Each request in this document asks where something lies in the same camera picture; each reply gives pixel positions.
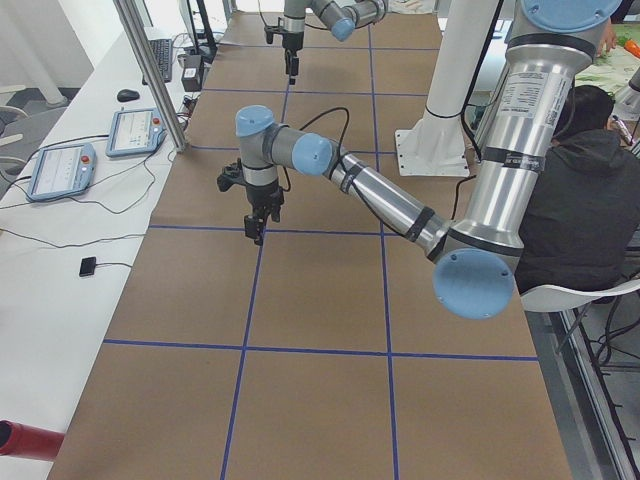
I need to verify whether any small black square device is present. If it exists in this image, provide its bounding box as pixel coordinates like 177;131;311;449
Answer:
79;256;97;278

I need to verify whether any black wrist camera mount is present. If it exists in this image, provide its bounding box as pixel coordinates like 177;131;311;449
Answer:
264;25;286;45

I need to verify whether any black power adapter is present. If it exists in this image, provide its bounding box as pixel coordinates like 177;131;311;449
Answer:
181;55;204;93

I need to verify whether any teach pendant tablet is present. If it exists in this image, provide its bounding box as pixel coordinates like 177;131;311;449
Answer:
105;108;166;158
26;143;96;202

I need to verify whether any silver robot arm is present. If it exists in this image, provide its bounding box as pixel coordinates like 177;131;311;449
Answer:
264;0;388;85
235;1;617;320

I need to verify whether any person in black jacket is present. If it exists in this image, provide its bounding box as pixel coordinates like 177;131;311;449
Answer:
515;85;639;293

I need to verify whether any red cylinder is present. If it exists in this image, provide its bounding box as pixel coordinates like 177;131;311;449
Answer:
1;420;65;461

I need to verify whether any near teach pendant tablet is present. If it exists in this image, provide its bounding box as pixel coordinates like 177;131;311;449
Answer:
26;143;96;202

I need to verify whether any aluminium frame post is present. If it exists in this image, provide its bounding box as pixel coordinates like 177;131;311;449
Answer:
113;0;187;153

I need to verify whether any far teach pendant tablet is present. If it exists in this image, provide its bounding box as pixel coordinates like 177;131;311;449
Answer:
105;108;166;158

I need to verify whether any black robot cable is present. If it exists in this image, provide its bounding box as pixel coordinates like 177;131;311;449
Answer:
279;106;351;194

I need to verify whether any white chair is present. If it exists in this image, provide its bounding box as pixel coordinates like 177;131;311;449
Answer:
520;279;639;313

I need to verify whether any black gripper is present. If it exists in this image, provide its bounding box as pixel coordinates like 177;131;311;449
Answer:
244;182;285;246
282;30;304;84

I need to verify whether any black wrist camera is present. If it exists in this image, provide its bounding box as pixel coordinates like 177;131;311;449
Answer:
217;158;246;192

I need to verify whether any black keyboard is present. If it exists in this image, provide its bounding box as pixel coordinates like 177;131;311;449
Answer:
148;38;173;83

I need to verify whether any black computer mouse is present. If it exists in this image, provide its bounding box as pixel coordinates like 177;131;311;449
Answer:
116;89;140;103

